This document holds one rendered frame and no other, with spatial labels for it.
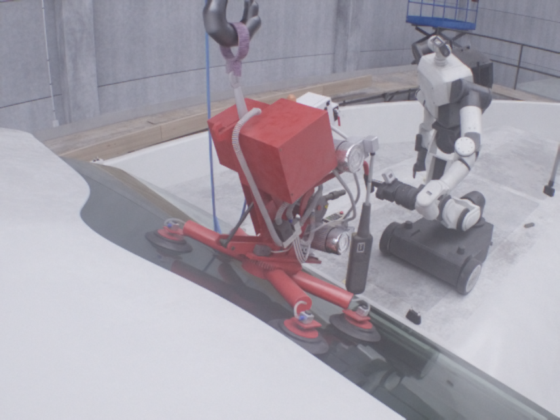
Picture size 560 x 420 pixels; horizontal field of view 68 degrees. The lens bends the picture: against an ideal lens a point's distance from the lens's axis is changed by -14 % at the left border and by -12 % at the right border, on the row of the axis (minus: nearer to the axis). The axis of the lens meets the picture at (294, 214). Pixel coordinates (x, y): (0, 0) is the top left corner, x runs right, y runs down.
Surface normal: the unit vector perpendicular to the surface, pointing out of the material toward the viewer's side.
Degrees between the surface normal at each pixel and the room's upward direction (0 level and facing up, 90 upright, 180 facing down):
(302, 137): 90
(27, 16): 90
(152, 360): 21
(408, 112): 90
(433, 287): 0
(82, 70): 90
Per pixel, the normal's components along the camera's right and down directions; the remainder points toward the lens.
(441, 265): -0.72, 0.29
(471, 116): -0.29, -0.32
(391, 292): 0.05, -0.88
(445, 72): -0.26, -0.68
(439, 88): -0.57, 0.62
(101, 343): 0.32, -0.92
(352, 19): 0.71, 0.36
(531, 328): 0.34, -0.65
